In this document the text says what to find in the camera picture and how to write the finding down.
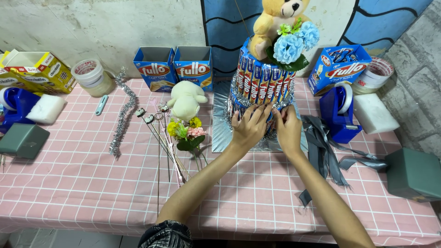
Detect thin wooden stick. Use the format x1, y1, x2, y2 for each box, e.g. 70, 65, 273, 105
234, 0, 252, 38

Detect black patterned sleeve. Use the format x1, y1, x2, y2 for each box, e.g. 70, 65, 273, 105
138, 220, 194, 248

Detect person's right hand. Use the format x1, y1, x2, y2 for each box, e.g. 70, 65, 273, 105
274, 105, 304, 158

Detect wide ring of blue wafer packets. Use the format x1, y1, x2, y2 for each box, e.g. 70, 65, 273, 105
227, 88, 294, 138

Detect clear tape roll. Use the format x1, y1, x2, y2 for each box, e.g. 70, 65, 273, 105
79, 70, 116, 98
350, 81, 376, 96

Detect tan teddy bear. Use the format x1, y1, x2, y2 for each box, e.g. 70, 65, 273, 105
249, 0, 313, 61

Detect person's left hand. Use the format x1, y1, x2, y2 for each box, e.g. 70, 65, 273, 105
230, 102, 275, 152

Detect green floral foam block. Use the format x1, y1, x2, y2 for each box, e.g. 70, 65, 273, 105
384, 147, 441, 203
0, 123, 51, 160

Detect long silver tinsel garland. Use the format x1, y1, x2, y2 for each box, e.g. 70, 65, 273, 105
108, 68, 139, 156

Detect loose blue packets bundle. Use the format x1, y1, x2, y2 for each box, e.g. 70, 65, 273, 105
327, 48, 359, 63

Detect yellow pink artificial flower bunch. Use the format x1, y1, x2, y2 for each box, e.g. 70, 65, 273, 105
166, 116, 209, 172

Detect narrow ring of blue wafer packets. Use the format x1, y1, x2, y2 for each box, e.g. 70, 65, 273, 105
236, 38, 297, 105

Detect small green artificial flowers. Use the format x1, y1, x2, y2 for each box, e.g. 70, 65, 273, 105
277, 17, 303, 37

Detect blue tape dispenser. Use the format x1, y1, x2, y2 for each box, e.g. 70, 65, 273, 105
0, 87, 41, 133
319, 84, 363, 144

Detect white red-printed tape roll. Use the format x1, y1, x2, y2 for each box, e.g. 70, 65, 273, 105
356, 70, 383, 89
365, 56, 395, 82
71, 59, 104, 83

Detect yellow snack carton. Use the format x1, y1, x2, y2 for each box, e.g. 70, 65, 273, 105
0, 67, 39, 94
1, 51, 77, 96

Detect butterfly pick on wire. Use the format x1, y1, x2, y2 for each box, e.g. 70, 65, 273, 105
135, 107, 174, 162
158, 104, 172, 182
144, 114, 187, 183

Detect grey satin ribbon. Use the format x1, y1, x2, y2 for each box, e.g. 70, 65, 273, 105
298, 114, 390, 207

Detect white plush toy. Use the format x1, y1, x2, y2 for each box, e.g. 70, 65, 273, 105
166, 80, 209, 122

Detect blue carton with packets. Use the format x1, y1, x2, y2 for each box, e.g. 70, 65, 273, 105
307, 44, 373, 96

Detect light blue artificial hydrangea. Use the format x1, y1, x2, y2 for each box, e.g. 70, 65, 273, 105
298, 21, 320, 51
273, 33, 305, 65

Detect pink checked tablecloth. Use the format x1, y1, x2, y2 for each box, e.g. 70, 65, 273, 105
0, 77, 441, 247

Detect empty open blue carton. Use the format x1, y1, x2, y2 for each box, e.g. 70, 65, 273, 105
133, 46, 178, 93
173, 46, 214, 92

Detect silver tinsel base band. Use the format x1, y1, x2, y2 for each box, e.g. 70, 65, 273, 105
223, 99, 280, 142

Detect white dispenser tape roll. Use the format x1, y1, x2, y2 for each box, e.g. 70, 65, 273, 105
0, 87, 18, 111
336, 82, 354, 114

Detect dark green artificial leaves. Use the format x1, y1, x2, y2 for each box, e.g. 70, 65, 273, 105
265, 45, 310, 72

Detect pink heart pick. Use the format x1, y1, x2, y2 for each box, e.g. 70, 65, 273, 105
148, 96, 183, 188

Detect silver foil base board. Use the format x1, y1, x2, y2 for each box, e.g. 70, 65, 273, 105
212, 80, 309, 153

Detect light blue utility knife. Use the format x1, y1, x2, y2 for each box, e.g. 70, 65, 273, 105
95, 94, 110, 116

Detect white foam block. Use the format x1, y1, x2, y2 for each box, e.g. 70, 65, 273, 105
25, 94, 67, 125
353, 93, 401, 135

